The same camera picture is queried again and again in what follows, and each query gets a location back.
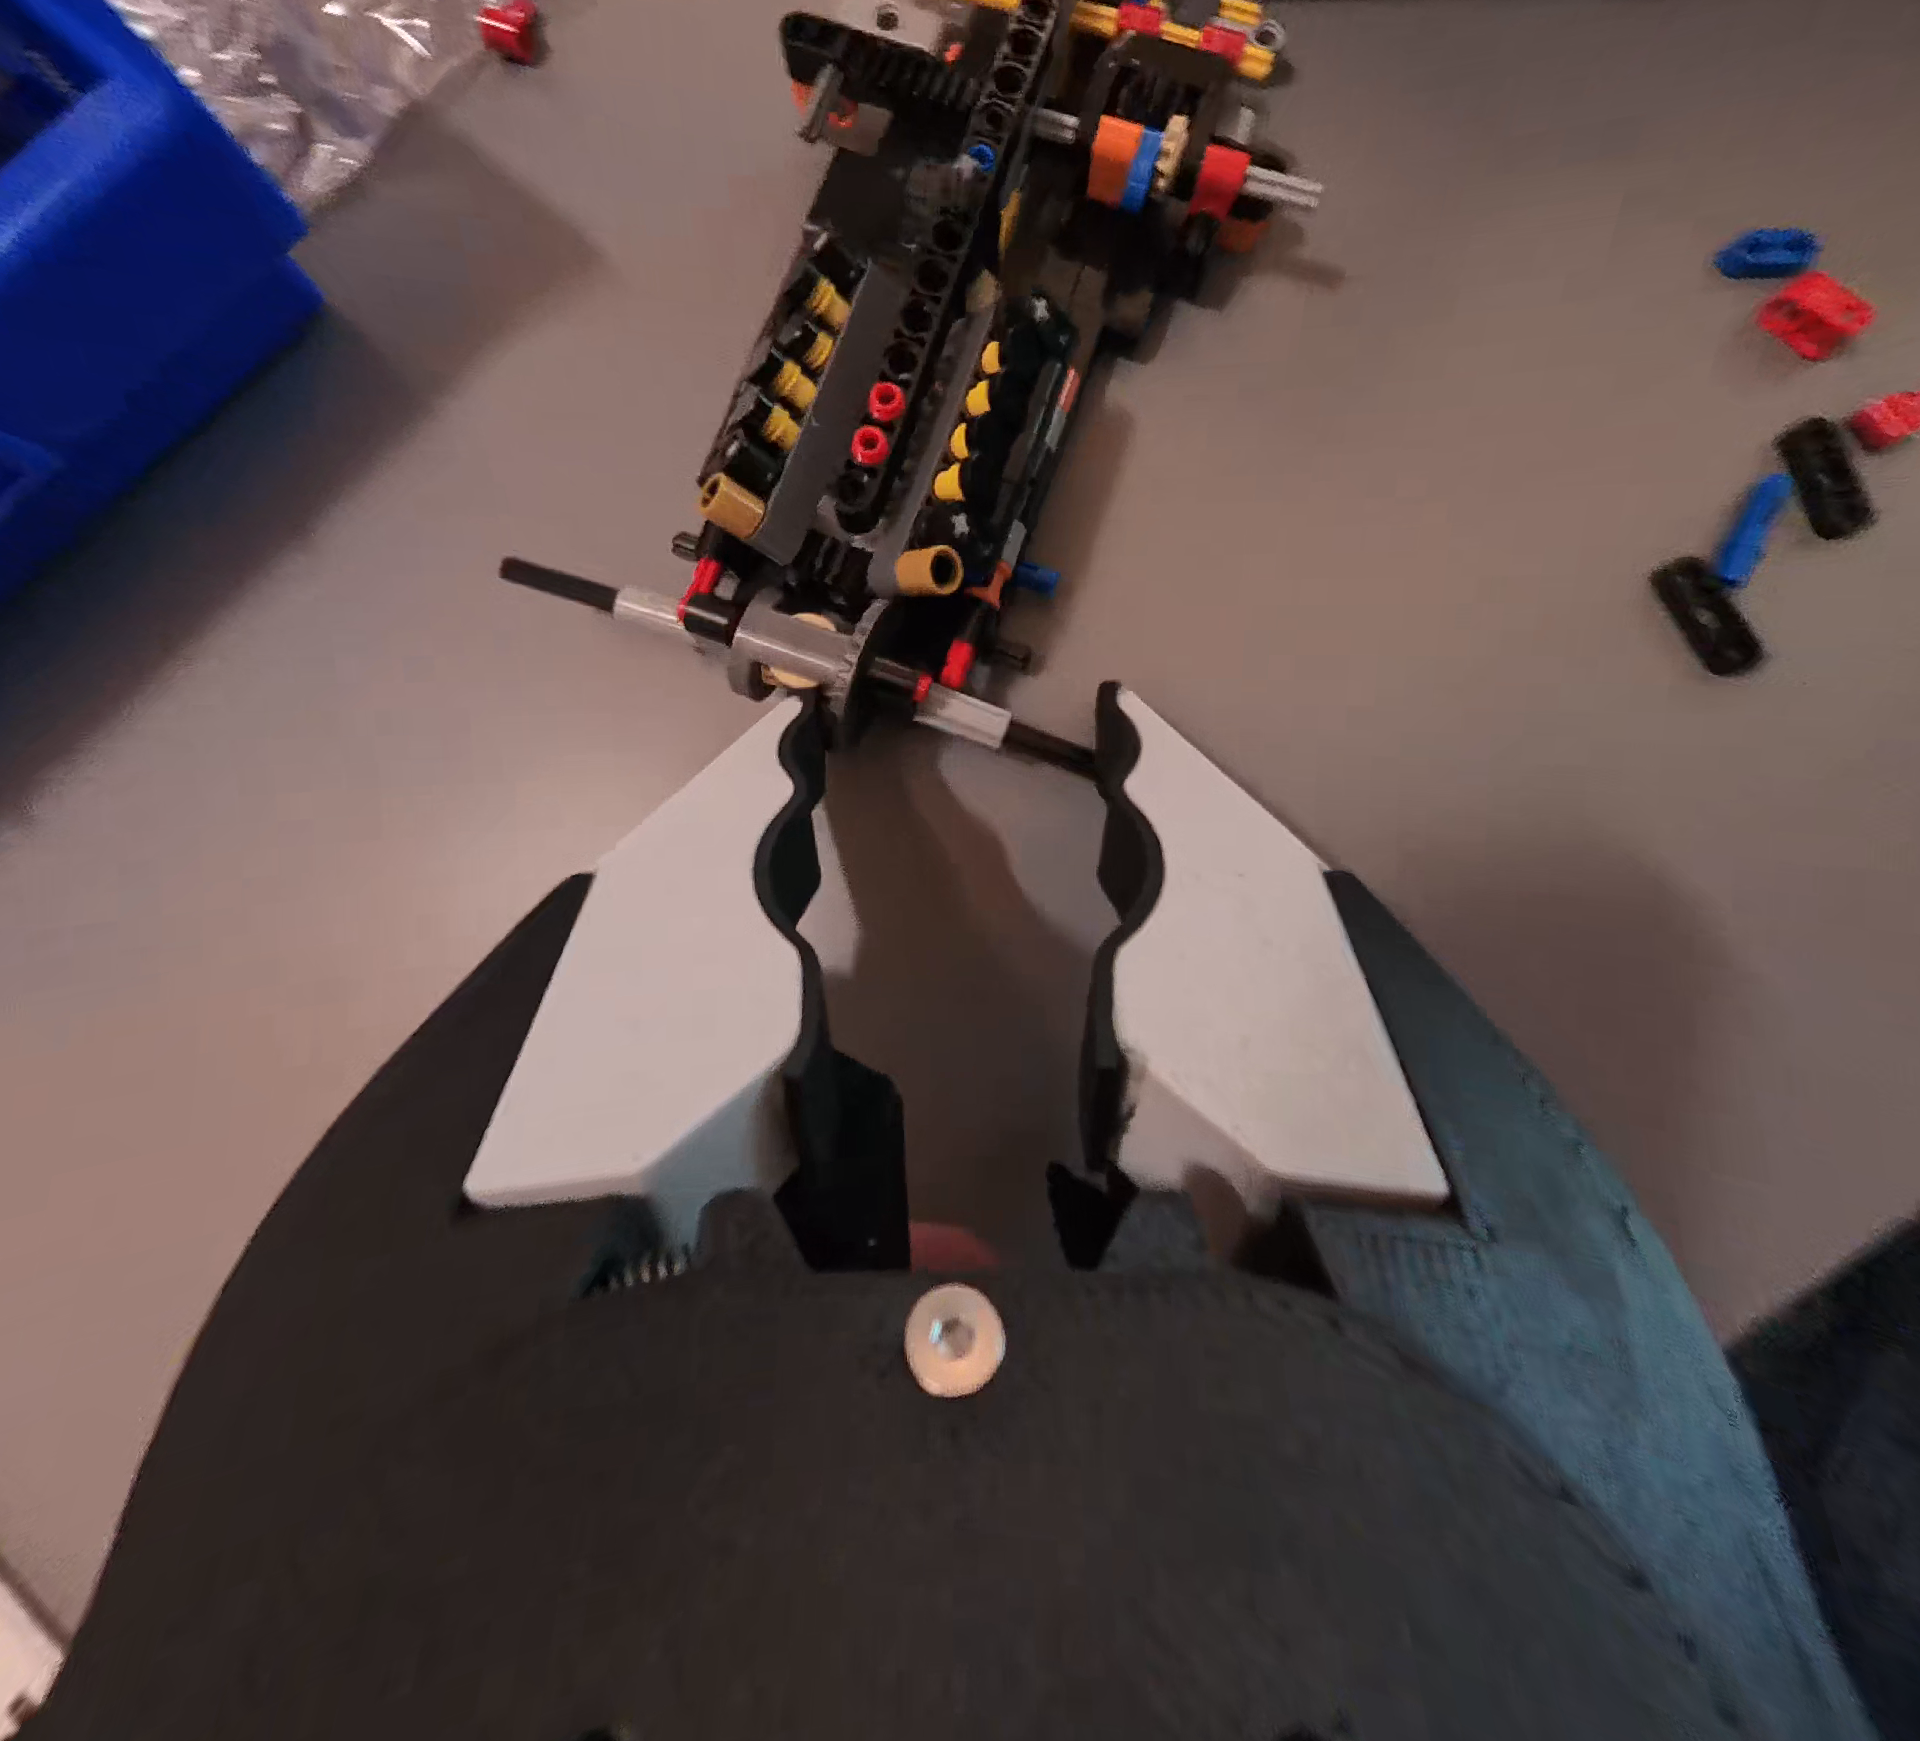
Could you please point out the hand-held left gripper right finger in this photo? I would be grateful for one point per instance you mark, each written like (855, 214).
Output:
(1261, 1022)

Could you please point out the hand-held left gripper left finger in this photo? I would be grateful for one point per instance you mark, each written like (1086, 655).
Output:
(661, 1022)

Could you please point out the lego car chassis model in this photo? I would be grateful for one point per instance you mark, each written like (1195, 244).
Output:
(929, 331)

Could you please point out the black lego beam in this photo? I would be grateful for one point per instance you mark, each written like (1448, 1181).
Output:
(1705, 617)
(1826, 475)

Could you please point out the blue lego pin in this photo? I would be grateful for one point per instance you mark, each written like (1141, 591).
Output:
(1752, 531)

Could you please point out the red lego connector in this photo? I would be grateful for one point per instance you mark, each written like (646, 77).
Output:
(1886, 417)

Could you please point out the blue lego connector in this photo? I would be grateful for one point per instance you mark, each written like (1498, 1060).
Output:
(1768, 254)

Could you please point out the small red lego piece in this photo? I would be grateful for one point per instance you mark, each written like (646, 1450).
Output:
(510, 28)

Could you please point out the dark cloth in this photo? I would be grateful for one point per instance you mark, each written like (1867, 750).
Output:
(1844, 1470)

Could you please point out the blue plastic bin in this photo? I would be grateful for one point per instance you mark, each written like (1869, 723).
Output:
(134, 272)

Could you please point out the clear plastic bag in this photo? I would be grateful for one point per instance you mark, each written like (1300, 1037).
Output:
(285, 1)

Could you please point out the red lego frame piece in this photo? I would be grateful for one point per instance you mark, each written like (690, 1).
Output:
(1815, 314)

